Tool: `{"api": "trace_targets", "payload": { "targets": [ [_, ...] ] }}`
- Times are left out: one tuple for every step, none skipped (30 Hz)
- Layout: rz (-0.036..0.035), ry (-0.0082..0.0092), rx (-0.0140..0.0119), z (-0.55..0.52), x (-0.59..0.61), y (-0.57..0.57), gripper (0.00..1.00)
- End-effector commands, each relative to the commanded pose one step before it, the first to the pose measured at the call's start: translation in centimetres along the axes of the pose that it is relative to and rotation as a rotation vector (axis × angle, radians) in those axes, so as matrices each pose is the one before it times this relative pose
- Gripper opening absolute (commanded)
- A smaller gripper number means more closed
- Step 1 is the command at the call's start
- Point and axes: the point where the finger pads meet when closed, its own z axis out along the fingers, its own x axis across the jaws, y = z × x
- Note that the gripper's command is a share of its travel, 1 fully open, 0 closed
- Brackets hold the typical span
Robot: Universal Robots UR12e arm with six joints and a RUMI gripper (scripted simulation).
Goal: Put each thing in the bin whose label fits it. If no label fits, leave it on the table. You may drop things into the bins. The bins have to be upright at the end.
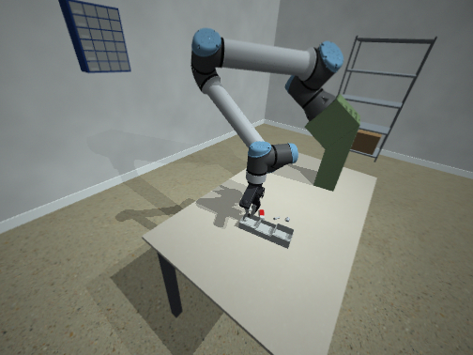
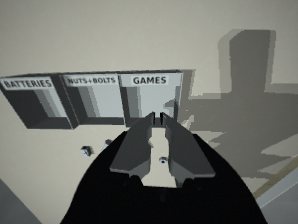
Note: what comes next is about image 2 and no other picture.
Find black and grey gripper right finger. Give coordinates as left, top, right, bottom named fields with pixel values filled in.
left=160, top=112, right=268, bottom=224

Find grey hex bolt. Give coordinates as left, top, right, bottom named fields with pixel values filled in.
left=102, top=139, right=111, bottom=151

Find grey rack of labelled bins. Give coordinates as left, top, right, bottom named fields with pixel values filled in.
left=0, top=70, right=183, bottom=130

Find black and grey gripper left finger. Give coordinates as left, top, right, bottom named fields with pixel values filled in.
left=60, top=112, right=155, bottom=224

